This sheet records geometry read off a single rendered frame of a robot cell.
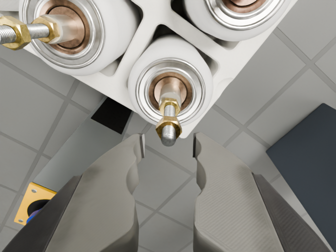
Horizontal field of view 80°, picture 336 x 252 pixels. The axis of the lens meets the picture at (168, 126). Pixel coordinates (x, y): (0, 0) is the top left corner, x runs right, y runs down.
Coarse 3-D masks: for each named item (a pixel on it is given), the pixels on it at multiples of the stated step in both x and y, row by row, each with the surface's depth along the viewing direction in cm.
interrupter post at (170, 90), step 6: (168, 84) 21; (174, 84) 21; (162, 90) 20; (168, 90) 19; (174, 90) 20; (162, 96) 19; (168, 96) 19; (174, 96) 19; (180, 96) 20; (180, 102) 19
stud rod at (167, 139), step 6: (168, 108) 17; (174, 108) 18; (168, 114) 16; (174, 114) 17; (168, 126) 14; (162, 132) 14; (168, 132) 13; (174, 132) 14; (162, 138) 13; (168, 138) 13; (174, 138) 13; (168, 144) 14
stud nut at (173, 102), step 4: (164, 100) 18; (168, 100) 18; (172, 100) 18; (176, 100) 18; (160, 104) 18; (164, 104) 18; (168, 104) 18; (172, 104) 18; (176, 104) 18; (160, 108) 18; (176, 108) 18; (160, 112) 18; (176, 112) 18
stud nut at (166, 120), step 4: (164, 116) 15; (168, 116) 15; (172, 116) 15; (160, 120) 15; (164, 120) 14; (168, 120) 14; (172, 120) 14; (176, 120) 14; (156, 124) 15; (160, 124) 14; (164, 124) 14; (168, 124) 14; (172, 124) 14; (176, 124) 14; (156, 128) 15; (160, 128) 14; (176, 128) 14; (180, 128) 15; (160, 132) 15; (176, 132) 15; (180, 132) 15; (160, 136) 15; (176, 136) 15
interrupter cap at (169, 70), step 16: (160, 64) 20; (176, 64) 20; (144, 80) 21; (160, 80) 21; (176, 80) 21; (192, 80) 21; (144, 96) 22; (192, 96) 22; (144, 112) 23; (192, 112) 23
